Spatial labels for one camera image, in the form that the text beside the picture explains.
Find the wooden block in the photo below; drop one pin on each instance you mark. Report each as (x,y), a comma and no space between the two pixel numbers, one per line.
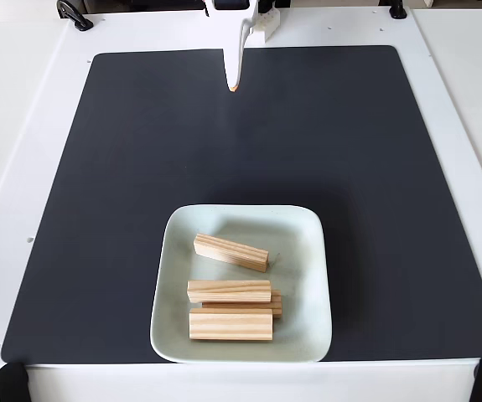
(230,326)
(228,291)
(277,309)
(232,252)

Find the pale green square plate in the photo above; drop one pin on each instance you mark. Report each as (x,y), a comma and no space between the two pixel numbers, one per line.
(182,259)

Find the black table clamp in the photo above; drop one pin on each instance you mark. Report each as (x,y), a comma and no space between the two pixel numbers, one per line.
(75,14)
(397,10)

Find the black rubber mat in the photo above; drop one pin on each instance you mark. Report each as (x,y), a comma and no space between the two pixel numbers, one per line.
(98,209)

